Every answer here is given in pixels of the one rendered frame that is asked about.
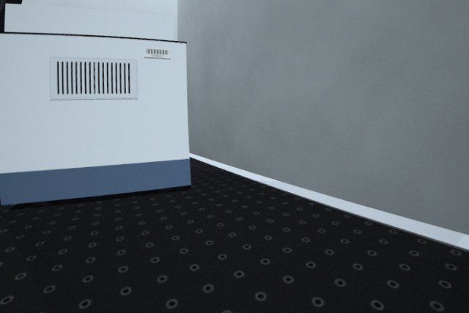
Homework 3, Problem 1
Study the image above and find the dark patterned carpet floor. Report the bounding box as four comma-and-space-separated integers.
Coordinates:
0, 157, 469, 313

